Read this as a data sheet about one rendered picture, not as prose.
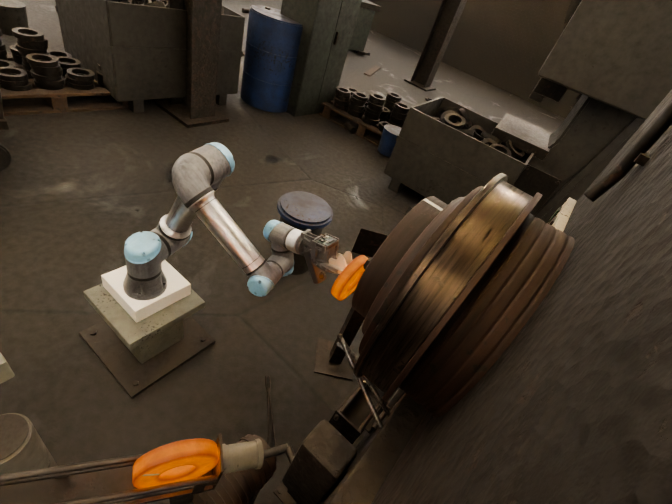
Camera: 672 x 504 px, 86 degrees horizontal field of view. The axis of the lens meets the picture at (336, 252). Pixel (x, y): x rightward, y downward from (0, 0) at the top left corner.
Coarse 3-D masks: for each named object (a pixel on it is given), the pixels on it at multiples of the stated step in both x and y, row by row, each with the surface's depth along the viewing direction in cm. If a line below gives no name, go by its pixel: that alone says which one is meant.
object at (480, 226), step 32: (480, 192) 52; (512, 192) 56; (480, 224) 50; (448, 256) 49; (480, 256) 48; (416, 288) 50; (448, 288) 48; (384, 320) 51; (416, 320) 50; (384, 352) 54; (384, 384) 59
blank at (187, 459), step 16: (160, 448) 66; (176, 448) 67; (192, 448) 68; (208, 448) 70; (144, 464) 65; (160, 464) 65; (176, 464) 67; (192, 464) 70; (208, 464) 73; (144, 480) 67; (160, 480) 70; (176, 480) 73
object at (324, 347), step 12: (360, 240) 152; (372, 240) 152; (360, 252) 156; (372, 252) 156; (348, 324) 160; (360, 324) 160; (348, 336) 166; (324, 348) 185; (336, 348) 172; (324, 360) 180; (336, 360) 179; (324, 372) 175; (336, 372) 177; (348, 372) 179
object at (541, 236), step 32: (512, 224) 49; (544, 224) 58; (512, 256) 51; (544, 256) 51; (480, 288) 50; (512, 288) 49; (544, 288) 48; (448, 320) 47; (480, 320) 49; (512, 320) 48; (416, 352) 50; (448, 352) 51; (480, 352) 49; (416, 384) 57; (448, 384) 52
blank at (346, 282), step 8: (360, 256) 105; (352, 264) 102; (360, 264) 102; (344, 272) 101; (352, 272) 101; (360, 272) 106; (336, 280) 102; (344, 280) 101; (352, 280) 104; (336, 288) 103; (344, 288) 103; (352, 288) 111; (336, 296) 105; (344, 296) 109
